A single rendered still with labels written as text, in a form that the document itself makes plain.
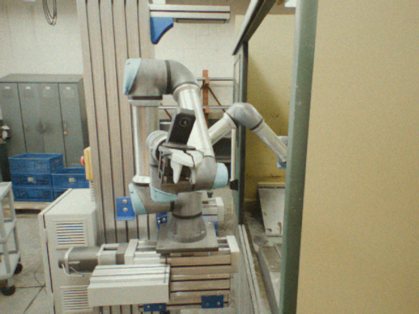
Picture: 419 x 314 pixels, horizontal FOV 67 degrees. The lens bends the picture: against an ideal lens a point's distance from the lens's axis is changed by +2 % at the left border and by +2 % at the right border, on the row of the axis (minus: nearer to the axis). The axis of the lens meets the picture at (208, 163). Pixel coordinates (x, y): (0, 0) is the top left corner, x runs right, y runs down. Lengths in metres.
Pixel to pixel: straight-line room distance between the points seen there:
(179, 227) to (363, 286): 0.62
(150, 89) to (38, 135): 5.22
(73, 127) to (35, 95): 0.77
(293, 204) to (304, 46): 0.35
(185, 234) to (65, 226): 0.50
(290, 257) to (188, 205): 0.47
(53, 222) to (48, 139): 4.72
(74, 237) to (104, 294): 0.33
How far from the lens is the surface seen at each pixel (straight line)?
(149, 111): 1.07
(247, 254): 1.89
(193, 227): 1.18
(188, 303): 1.41
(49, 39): 6.63
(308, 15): 0.74
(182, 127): 0.68
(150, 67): 1.07
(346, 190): 0.80
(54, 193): 5.07
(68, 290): 1.54
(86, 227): 1.38
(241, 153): 2.10
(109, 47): 1.30
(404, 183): 0.85
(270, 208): 2.73
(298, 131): 0.73
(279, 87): 2.80
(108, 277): 1.20
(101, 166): 1.35
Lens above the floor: 1.70
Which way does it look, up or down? 13 degrees down
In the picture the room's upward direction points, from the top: straight up
